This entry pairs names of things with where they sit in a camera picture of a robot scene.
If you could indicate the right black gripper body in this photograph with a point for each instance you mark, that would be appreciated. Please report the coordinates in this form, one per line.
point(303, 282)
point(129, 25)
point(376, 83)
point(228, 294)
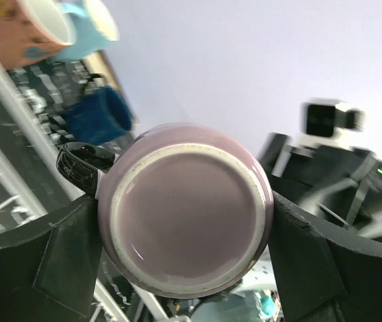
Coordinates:
point(326, 181)

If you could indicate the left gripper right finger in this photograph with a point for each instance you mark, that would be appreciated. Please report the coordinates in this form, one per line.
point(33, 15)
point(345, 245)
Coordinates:
point(322, 271)

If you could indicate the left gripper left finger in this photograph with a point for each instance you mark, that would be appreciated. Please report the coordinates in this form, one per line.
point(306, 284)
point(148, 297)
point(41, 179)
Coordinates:
point(48, 267)

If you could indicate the mauve mug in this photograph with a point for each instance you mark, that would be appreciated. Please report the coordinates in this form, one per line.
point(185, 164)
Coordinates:
point(184, 212)

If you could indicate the dark blue mug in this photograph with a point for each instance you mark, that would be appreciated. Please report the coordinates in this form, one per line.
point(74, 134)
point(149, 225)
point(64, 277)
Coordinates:
point(98, 117)

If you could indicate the salmon square mug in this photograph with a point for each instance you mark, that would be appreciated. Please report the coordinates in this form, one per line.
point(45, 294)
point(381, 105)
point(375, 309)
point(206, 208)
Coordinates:
point(31, 31)

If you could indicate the light blue faceted mug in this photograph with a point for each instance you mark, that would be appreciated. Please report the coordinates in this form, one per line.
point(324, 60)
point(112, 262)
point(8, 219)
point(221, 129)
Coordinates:
point(94, 26)

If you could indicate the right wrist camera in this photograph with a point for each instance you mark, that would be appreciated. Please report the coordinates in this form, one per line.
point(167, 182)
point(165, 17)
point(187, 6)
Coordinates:
point(330, 122)

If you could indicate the white wire dish rack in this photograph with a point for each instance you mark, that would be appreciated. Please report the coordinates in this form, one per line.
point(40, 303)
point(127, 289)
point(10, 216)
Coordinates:
point(30, 186)

